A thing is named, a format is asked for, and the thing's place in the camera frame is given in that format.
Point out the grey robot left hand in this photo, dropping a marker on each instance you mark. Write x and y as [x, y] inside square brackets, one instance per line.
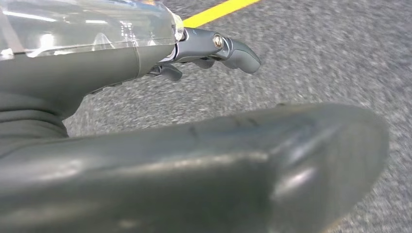
[193, 177]

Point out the yellow floor tape square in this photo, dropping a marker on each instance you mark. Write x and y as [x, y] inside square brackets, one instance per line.
[219, 11]

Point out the robot left arm ribbed sleeve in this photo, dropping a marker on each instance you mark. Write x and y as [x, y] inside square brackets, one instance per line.
[29, 128]

